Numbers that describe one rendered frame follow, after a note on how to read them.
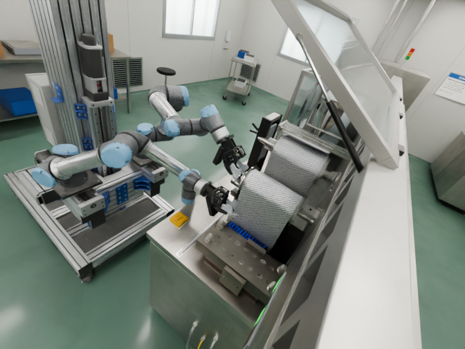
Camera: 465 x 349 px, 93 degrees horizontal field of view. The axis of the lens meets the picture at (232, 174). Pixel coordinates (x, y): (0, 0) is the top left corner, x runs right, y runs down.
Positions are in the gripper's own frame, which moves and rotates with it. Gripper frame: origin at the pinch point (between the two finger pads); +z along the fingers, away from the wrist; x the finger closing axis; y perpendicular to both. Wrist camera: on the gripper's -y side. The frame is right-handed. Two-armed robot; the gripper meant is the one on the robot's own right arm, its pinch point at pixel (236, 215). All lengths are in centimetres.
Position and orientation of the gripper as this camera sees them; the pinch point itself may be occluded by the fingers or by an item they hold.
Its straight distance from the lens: 107.2
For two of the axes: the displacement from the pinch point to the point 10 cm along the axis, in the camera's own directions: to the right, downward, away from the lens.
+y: 2.3, -7.7, -6.0
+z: 8.0, 5.0, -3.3
